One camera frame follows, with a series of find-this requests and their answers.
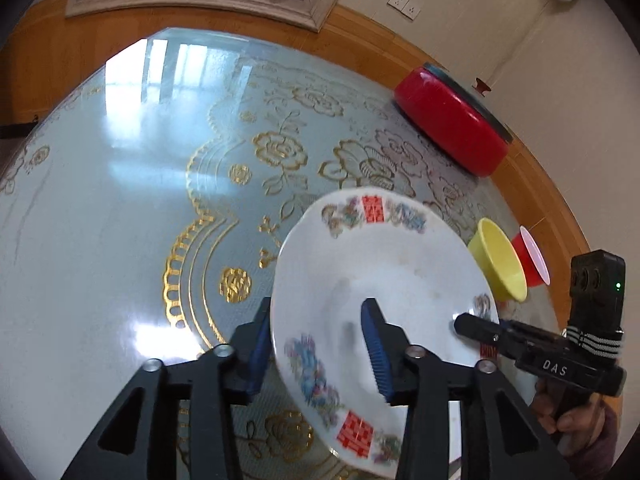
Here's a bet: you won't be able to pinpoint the red bowl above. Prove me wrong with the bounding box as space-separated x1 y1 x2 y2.
511 226 550 287

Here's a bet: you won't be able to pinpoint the yellow bowl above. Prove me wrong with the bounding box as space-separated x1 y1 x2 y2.
468 218 528 302

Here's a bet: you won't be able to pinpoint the white floral plate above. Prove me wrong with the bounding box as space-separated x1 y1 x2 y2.
270 188 498 478

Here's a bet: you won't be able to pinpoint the person's right hand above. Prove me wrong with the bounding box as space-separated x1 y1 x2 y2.
529 378 618 479

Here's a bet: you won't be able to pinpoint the floral table cloth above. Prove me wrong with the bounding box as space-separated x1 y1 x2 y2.
1 28 518 479

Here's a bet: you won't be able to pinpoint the red electric pot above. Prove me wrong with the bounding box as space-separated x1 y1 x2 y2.
394 63 513 178

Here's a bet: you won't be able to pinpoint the black camera box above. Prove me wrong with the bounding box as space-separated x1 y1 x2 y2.
565 249 626 361

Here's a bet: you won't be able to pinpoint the white wall socket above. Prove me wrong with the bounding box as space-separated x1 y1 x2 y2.
387 0 421 21

